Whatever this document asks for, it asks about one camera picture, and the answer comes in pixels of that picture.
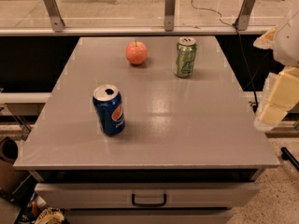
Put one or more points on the grey cabinet drawer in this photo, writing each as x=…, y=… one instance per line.
x=118, y=195

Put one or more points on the middle metal bracket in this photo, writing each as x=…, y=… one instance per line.
x=169, y=14

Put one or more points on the right metal bracket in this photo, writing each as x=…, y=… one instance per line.
x=242, y=21

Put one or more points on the green soda can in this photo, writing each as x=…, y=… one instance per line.
x=186, y=48

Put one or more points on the left metal bracket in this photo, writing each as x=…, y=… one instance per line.
x=56, y=21

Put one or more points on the metal bracket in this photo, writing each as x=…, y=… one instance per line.
x=56, y=21
x=169, y=14
x=242, y=21

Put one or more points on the blue Pepsi can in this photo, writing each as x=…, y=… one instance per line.
x=107, y=102

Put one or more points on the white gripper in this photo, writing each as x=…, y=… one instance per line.
x=288, y=44

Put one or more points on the red apple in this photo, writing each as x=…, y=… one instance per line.
x=136, y=53

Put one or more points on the black floor bar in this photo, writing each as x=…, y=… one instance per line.
x=287, y=156

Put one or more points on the black drawer handle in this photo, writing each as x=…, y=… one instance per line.
x=148, y=201

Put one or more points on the yellow snack bag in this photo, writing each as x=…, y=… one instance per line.
x=50, y=216

